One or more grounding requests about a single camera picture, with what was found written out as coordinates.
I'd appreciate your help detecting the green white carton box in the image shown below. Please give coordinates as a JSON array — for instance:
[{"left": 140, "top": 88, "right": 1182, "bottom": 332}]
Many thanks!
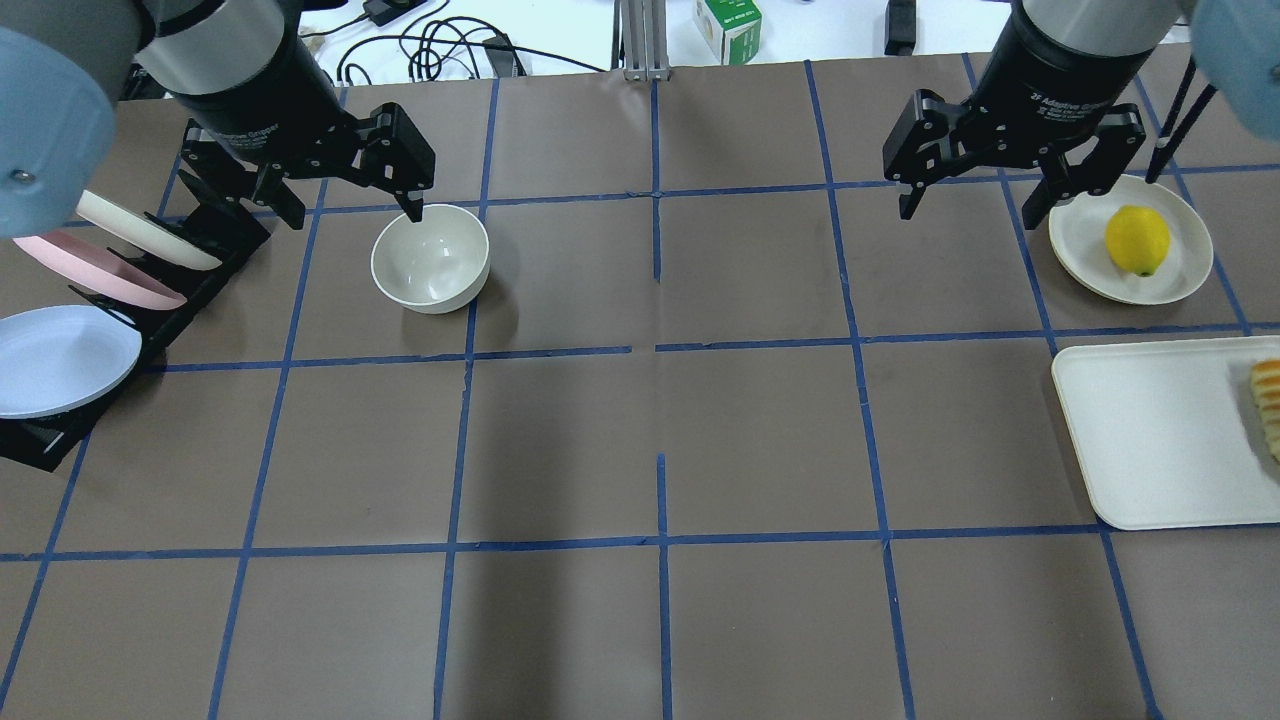
[{"left": 692, "top": 1, "right": 764, "bottom": 65}]

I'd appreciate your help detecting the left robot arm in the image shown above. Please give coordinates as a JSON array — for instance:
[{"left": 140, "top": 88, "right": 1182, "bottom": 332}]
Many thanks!
[{"left": 1, "top": 1, "right": 436, "bottom": 238}]

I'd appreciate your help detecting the pink plate in rack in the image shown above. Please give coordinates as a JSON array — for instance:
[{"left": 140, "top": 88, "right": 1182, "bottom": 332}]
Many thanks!
[{"left": 13, "top": 231, "right": 188, "bottom": 311}]

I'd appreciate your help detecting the aluminium frame post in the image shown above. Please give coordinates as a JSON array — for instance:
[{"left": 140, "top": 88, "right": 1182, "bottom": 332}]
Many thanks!
[{"left": 611, "top": 0, "right": 671, "bottom": 82}]

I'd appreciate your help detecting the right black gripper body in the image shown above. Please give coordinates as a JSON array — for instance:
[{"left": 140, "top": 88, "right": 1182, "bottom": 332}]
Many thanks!
[{"left": 951, "top": 10, "right": 1161, "bottom": 177}]

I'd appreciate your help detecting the light blue plate in rack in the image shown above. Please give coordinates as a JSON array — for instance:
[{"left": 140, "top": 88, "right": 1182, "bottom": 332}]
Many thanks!
[{"left": 1, "top": 305, "right": 142, "bottom": 420}]

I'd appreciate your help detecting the cream rectangular tray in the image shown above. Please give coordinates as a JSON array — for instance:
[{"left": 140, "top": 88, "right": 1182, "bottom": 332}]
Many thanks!
[{"left": 1051, "top": 336, "right": 1279, "bottom": 530}]

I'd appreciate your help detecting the cream round plate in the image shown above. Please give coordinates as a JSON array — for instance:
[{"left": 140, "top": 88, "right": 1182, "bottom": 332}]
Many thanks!
[{"left": 1048, "top": 176, "right": 1215, "bottom": 306}]

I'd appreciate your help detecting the cream plate in rack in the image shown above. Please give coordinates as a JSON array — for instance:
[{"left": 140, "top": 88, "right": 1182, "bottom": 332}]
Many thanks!
[{"left": 76, "top": 190, "right": 221, "bottom": 272}]

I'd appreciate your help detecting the black dish rack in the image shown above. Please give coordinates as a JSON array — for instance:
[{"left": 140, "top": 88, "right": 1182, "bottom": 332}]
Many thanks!
[{"left": 1, "top": 170, "right": 270, "bottom": 471}]

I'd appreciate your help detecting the white ceramic bowl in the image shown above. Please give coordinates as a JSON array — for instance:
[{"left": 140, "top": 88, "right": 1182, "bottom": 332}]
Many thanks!
[{"left": 370, "top": 204, "right": 492, "bottom": 315}]

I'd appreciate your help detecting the black power adapter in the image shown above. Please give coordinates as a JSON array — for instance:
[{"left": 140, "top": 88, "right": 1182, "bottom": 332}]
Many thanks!
[{"left": 361, "top": 0, "right": 425, "bottom": 27}]

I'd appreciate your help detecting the yellow lemon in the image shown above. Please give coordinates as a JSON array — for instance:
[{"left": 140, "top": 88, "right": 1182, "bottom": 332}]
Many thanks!
[{"left": 1103, "top": 205, "right": 1172, "bottom": 277}]

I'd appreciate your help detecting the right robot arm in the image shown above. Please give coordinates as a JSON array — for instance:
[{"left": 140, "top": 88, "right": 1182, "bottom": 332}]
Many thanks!
[{"left": 882, "top": 1, "right": 1277, "bottom": 229}]

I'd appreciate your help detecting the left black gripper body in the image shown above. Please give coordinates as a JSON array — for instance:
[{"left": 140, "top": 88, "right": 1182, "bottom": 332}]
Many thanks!
[{"left": 160, "top": 28, "right": 390, "bottom": 201}]

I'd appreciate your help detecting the sliced bread loaf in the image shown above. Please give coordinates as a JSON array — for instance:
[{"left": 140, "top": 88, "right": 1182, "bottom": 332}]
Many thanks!
[{"left": 1249, "top": 357, "right": 1279, "bottom": 462}]

